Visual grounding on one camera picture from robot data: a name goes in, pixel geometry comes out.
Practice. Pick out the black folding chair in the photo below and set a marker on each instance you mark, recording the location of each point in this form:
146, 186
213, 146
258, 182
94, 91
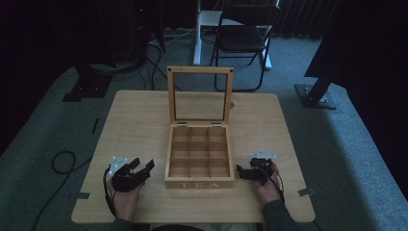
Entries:
240, 38

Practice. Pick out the person's right hand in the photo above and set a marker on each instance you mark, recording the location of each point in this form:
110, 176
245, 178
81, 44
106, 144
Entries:
270, 192

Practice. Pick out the wooden tea box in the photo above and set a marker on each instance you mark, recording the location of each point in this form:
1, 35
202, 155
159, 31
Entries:
198, 150

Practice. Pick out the white desk frame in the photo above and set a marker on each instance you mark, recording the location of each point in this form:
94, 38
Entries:
198, 38

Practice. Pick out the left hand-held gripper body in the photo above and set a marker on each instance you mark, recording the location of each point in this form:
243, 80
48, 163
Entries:
128, 179

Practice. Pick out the grey tape strip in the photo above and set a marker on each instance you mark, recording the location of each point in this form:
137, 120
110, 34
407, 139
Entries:
306, 192
84, 195

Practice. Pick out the black stand base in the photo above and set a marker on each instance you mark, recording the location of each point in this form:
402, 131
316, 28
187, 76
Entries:
88, 86

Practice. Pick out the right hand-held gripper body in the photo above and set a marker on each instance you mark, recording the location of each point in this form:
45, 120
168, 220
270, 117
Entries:
263, 168

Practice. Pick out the dark curtain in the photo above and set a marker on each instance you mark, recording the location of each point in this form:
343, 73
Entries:
369, 64

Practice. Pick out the black tape strip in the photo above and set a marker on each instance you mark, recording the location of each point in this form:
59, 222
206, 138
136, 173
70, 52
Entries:
95, 125

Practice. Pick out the black stand with metal base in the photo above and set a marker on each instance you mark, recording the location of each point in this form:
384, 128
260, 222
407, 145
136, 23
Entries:
316, 96

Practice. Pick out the person's left hand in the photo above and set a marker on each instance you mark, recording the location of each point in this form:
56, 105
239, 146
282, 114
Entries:
124, 202

